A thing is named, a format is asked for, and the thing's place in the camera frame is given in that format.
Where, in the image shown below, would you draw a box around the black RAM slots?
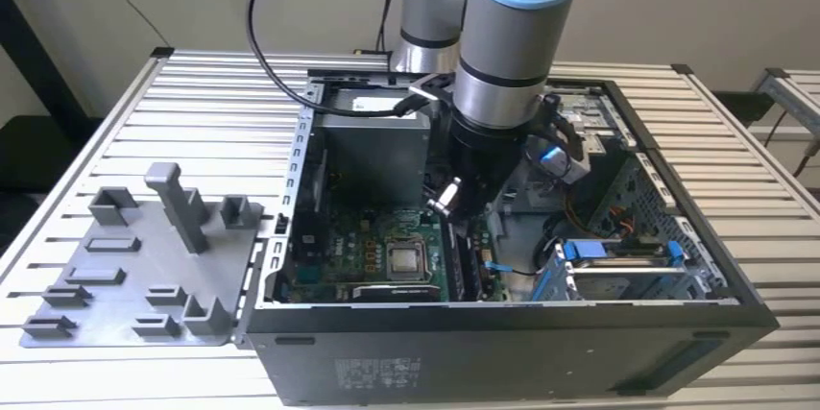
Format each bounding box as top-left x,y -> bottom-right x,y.
442,220 -> 487,301

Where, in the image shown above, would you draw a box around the grey power supply white label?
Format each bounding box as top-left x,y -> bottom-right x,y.
312,87 -> 432,207

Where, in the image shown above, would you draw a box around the grey metal drive cage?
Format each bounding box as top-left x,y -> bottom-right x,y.
492,85 -> 636,212

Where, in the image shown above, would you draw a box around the CPU socket with silver CPU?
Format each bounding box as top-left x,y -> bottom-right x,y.
382,235 -> 431,283

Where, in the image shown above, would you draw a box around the blue disk carrier with disk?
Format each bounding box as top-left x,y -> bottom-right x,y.
554,239 -> 687,303

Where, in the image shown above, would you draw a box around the green motherboard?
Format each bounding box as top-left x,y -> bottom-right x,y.
280,205 -> 511,304

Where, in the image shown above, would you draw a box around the black graphics card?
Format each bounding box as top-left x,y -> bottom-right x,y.
339,283 -> 444,303

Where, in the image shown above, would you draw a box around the black open PC case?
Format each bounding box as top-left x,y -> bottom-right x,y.
234,67 -> 780,406

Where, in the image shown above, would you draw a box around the neighbouring metal slat table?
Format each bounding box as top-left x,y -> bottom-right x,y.
747,67 -> 820,143

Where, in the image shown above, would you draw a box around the grey plastic parts rack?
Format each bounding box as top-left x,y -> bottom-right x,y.
18,163 -> 268,350

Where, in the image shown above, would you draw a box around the black slanted stand pole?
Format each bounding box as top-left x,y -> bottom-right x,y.
0,0 -> 88,119

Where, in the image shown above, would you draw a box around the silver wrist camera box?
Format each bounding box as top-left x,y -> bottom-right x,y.
524,138 -> 592,185

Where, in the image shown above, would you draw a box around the orange wires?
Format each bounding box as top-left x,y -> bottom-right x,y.
563,188 -> 638,239

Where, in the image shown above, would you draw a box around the thick black wall cable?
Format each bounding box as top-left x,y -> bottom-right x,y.
374,0 -> 396,54

